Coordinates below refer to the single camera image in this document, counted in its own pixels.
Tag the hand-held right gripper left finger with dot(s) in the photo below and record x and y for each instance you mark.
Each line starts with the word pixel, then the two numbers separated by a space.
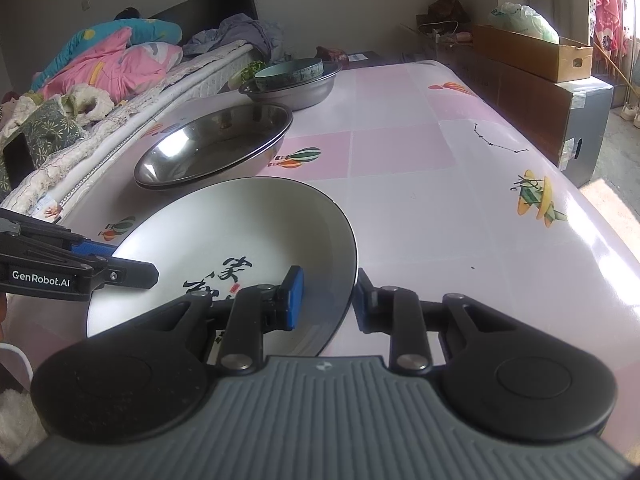
pixel 294 297

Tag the deep steel bowl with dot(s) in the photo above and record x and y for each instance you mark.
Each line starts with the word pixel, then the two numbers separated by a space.
pixel 305 92

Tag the grey blue clothes pile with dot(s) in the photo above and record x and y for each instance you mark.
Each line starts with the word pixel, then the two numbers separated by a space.
pixel 235 35

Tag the green leaf lettuce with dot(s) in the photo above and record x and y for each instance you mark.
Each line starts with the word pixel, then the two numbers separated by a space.
pixel 252 71

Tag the pink printed tablecloth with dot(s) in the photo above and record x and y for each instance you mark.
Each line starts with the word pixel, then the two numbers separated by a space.
pixel 425 185

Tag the teal ceramic bowl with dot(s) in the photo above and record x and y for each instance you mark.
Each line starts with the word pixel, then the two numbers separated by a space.
pixel 290 72

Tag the white quilted mattress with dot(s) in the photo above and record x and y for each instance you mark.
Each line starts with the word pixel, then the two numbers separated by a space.
pixel 165 95

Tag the shallow steel plate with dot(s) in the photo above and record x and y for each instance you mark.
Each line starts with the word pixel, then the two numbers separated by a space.
pixel 260 162
pixel 215 142

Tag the brown paper bag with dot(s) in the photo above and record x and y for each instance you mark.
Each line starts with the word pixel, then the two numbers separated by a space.
pixel 450 10

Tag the pink hanging clothes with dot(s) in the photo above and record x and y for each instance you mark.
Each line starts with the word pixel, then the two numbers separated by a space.
pixel 607 10

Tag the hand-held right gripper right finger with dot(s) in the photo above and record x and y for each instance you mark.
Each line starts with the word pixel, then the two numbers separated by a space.
pixel 364 305

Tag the black bed headboard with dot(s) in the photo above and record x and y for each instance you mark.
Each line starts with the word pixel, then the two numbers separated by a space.
pixel 210 7

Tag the white plate with black calligraphy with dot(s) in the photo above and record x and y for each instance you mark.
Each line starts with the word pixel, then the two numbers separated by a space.
pixel 235 230

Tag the large brown cardboard box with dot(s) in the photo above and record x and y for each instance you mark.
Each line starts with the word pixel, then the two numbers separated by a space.
pixel 550 110

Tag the pink and blue quilt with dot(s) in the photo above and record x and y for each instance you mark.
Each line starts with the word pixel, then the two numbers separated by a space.
pixel 110 60

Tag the white fluffy rug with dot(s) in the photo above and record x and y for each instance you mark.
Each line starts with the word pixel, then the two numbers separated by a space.
pixel 17 425

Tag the green white plastic bag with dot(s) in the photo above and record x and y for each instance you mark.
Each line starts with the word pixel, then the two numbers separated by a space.
pixel 525 22

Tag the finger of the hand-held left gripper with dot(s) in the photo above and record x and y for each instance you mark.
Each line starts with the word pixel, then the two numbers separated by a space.
pixel 95 249
pixel 130 275

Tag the dark printed flat box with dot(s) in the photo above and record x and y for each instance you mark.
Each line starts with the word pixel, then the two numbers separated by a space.
pixel 362 58

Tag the green patterned cloth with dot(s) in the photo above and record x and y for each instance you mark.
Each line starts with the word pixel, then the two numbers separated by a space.
pixel 47 130

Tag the brown cardboard tray box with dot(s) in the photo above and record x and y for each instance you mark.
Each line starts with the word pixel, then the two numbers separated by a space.
pixel 535 57

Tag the open cardboard box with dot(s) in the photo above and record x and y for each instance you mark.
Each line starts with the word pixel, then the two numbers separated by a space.
pixel 440 40

